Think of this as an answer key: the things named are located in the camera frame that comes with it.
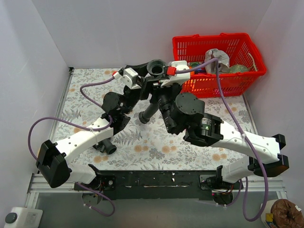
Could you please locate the crumpled grey paper bag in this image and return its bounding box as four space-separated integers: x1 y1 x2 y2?
204 48 230 74

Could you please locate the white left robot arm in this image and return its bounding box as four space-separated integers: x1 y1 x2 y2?
36 63 149 190

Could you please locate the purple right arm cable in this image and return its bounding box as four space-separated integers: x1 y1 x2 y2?
174 58 270 222

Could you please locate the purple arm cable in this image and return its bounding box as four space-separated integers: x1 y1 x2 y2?
28 75 116 217
174 58 270 222

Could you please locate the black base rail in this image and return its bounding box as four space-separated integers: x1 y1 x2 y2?
74 170 236 200

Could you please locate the red plastic basket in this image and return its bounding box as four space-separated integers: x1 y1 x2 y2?
172 33 266 98

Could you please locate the white grey button device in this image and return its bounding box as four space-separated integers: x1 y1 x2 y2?
4 207 43 228

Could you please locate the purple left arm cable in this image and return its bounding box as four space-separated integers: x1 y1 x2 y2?
28 75 116 217

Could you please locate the green netted melon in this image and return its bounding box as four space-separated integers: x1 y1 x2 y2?
228 53 257 74

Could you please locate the brown item in white cup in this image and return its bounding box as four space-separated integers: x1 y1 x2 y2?
260 199 304 228

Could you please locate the floral table mat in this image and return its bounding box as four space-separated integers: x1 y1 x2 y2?
54 68 243 170

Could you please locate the black corrugated hose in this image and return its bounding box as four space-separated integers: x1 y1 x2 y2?
139 58 167 124

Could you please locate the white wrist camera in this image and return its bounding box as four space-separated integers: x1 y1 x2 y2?
159 60 190 87
112 68 141 89

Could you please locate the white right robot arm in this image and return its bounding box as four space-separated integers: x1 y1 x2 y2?
139 76 289 189

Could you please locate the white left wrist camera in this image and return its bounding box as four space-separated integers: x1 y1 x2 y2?
112 68 141 89

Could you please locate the colourful snack packet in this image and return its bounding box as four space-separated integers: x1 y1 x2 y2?
189 61 206 75

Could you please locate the grey tee pipe fitting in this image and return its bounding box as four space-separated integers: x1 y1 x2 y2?
93 139 117 155

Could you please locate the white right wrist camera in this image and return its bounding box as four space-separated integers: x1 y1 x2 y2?
159 60 190 87

